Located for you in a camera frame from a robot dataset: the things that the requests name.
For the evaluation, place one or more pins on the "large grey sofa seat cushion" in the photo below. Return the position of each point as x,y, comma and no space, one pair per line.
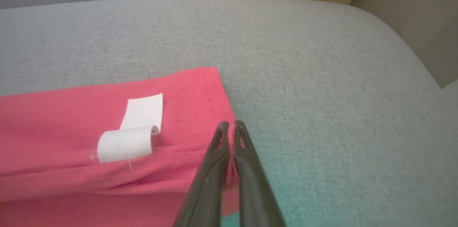
322,77

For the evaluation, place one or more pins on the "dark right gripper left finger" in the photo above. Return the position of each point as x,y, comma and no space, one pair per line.
207,184

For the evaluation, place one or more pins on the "red basketball jersey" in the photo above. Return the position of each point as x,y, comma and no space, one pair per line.
53,119

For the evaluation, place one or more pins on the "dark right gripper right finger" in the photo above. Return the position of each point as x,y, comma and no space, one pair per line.
254,191

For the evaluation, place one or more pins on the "white garment care label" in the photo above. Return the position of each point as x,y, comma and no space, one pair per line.
125,144

